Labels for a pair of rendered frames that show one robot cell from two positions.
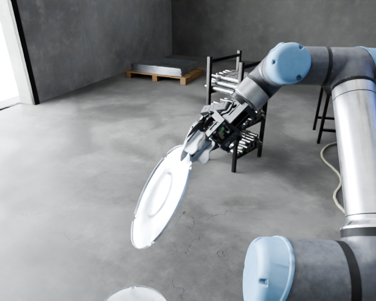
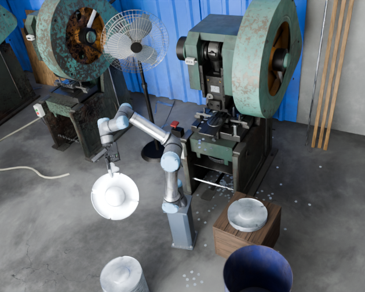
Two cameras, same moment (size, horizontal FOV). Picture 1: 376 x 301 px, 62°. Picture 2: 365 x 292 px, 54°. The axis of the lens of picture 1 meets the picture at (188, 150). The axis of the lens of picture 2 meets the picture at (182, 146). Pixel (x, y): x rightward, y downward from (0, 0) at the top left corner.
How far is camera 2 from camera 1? 1.88 m
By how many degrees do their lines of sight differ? 66
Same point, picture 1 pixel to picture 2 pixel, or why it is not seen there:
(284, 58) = (124, 121)
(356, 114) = (142, 120)
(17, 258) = not seen: outside the picture
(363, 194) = (160, 133)
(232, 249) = (66, 244)
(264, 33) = not seen: outside the picture
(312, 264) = (174, 149)
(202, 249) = (59, 262)
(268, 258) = (171, 156)
